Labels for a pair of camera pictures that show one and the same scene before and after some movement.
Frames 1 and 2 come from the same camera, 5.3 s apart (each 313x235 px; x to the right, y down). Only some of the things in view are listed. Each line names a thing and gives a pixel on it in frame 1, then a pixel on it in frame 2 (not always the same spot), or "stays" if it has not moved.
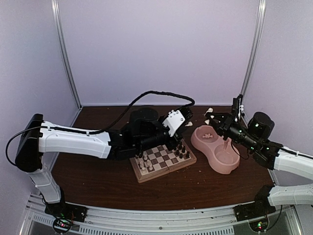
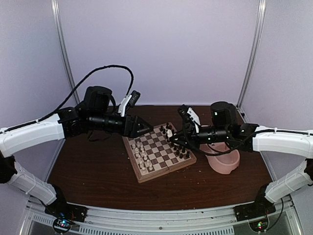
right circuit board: [259, 225] stays
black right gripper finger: [215, 124] to [185, 143]
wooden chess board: [159, 161] stays
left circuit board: [61, 225] stays
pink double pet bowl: [220, 154] stays
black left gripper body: [153, 141] to [99, 121]
